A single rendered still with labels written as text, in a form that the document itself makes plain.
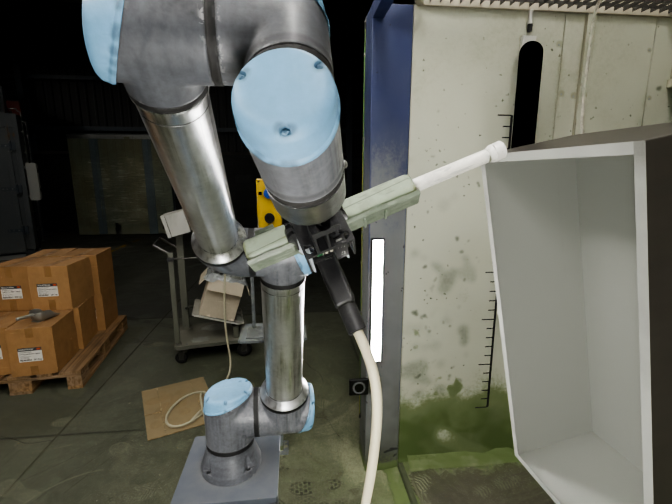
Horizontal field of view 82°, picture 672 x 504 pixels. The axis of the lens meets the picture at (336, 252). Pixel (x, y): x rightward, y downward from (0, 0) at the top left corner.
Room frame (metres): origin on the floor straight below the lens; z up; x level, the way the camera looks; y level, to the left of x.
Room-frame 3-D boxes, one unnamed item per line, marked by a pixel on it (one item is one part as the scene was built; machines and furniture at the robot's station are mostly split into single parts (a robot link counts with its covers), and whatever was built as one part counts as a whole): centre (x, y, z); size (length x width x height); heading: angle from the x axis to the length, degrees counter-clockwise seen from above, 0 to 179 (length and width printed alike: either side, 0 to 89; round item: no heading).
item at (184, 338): (3.32, 1.16, 0.64); 0.73 x 0.50 x 1.27; 106
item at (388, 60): (1.92, -0.23, 1.14); 0.18 x 0.18 x 2.29; 6
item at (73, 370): (3.15, 2.42, 0.07); 1.20 x 0.80 x 0.14; 13
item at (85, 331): (3.16, 2.29, 0.33); 0.38 x 0.29 x 0.36; 16
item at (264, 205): (1.95, 0.33, 1.42); 0.12 x 0.06 x 0.26; 96
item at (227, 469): (1.11, 0.34, 0.69); 0.19 x 0.19 x 0.10
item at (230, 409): (1.12, 0.33, 0.83); 0.17 x 0.15 x 0.18; 100
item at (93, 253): (3.55, 2.32, 0.69); 0.38 x 0.29 x 0.36; 12
